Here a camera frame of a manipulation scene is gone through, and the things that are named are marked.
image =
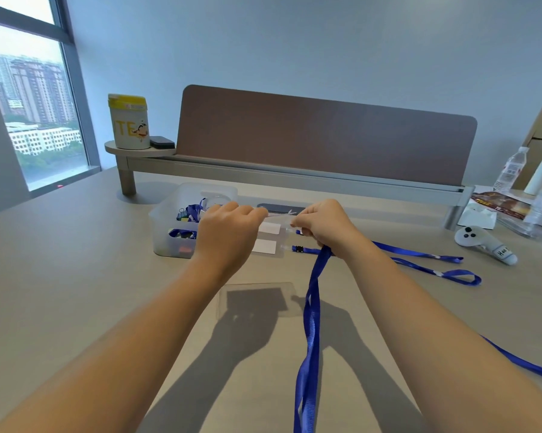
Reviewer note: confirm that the large glass window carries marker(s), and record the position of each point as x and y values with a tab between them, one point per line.
31	99

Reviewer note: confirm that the colourful binder clips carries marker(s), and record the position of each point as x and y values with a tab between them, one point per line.
183	215

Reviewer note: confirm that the clear plastic card holder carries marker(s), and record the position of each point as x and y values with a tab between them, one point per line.
283	248
221	306
288	229

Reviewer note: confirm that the brown desk divider panel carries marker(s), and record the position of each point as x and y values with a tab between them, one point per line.
325	135

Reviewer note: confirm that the grey desk shelf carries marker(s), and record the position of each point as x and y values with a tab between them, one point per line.
253	173

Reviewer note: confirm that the clear plastic storage bin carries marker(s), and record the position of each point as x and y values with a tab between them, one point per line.
162	241

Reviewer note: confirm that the white paper roll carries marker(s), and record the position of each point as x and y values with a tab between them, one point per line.
541	178

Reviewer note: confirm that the person's left forearm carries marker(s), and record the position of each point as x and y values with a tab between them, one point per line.
117	356

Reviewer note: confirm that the small white tissue box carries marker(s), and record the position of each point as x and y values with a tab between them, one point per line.
476	218

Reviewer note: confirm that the white handheld controller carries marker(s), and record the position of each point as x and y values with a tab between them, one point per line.
471	236

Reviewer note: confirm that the small black case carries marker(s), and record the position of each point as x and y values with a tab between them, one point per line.
161	142

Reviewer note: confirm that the yellow lid wipes canister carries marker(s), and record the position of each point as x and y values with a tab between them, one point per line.
128	126

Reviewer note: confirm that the person's right forearm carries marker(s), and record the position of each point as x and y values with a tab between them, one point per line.
433	347

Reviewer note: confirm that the brown snack packet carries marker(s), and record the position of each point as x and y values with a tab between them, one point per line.
501	205

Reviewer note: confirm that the clear round jar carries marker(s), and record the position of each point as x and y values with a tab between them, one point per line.
212	200

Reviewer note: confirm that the person's left hand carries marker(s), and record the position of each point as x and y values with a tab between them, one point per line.
225	243

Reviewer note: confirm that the person's right hand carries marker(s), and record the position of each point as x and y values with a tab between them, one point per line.
332	227

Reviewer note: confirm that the clear water bottle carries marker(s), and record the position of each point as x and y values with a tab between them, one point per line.
510	173

